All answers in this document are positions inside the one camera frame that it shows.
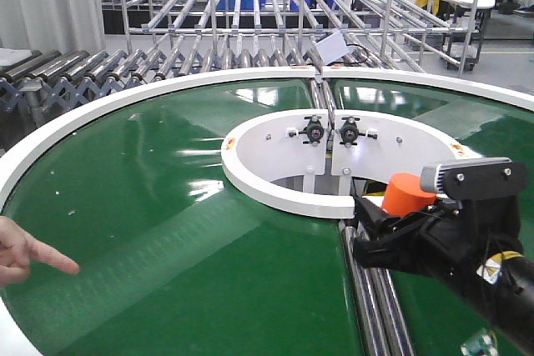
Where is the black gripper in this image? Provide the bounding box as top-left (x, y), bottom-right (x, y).
top-left (352, 195), bottom-right (525, 286)

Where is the orange cylindrical capacitor 4680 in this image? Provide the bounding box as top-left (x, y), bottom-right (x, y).
top-left (381, 173), bottom-right (436, 217)

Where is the steel roller conveyor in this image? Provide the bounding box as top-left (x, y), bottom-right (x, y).
top-left (0, 48), bottom-right (376, 123)

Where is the person's pointing hand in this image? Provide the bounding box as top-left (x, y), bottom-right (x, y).
top-left (1, 215), bottom-right (80, 288)

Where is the pipe flow rack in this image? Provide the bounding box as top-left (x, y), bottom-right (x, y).
top-left (102, 0), bottom-right (485, 71)

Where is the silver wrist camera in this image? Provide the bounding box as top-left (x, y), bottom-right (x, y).
top-left (421, 157), bottom-right (529, 200)

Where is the white inner conveyor ring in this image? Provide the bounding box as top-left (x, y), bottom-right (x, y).
top-left (219, 108), bottom-right (485, 220)

